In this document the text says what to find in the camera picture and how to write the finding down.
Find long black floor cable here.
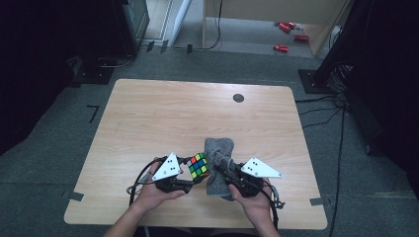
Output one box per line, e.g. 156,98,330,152
329,105,348,237

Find white board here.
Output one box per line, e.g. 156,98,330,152
169,0,194,45

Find left hand-held gripper cable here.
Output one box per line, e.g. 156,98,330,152
126,157,166,206

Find black cabinet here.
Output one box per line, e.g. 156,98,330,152
110,0,151,58

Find person's right hand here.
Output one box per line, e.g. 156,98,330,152
228,178,275,222

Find light wooden desk frame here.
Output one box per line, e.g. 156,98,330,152
201,0,350,57

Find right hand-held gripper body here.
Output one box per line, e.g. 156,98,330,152
226,156,284,198

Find black floor plate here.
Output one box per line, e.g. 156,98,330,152
69,55,115,87

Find tangled cable bundle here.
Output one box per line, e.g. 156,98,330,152
329,62,354,94

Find grey cloth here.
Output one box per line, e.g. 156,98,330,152
204,136,236,202

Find person's dark lap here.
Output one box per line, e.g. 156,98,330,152
141,226,261,237

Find black stand base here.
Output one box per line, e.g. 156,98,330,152
297,68,334,95

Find hanging black cable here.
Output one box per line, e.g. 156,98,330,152
197,0,223,51

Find hand-held gripper cable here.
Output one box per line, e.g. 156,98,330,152
263,181,287,230
126,157,166,206

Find right hand-held gripper cable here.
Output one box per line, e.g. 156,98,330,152
263,181,287,230

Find person's left hand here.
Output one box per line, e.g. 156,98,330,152
132,160,187,213

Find black stand post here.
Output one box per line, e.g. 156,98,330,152
314,0,375,87

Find looped black floor cable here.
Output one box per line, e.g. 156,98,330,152
97,53,136,69

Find multicoloured puzzle cube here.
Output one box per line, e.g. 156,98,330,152
186,152,210,181

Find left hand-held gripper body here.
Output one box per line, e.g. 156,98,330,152
151,151,196,195

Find black floor cables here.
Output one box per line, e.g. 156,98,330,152
294,93,347,130

